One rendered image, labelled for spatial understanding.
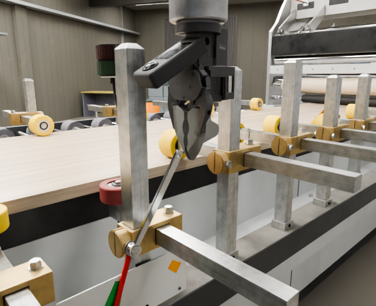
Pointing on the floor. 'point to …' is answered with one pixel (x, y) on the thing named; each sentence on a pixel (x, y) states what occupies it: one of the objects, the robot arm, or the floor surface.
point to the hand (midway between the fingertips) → (188, 152)
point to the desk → (96, 97)
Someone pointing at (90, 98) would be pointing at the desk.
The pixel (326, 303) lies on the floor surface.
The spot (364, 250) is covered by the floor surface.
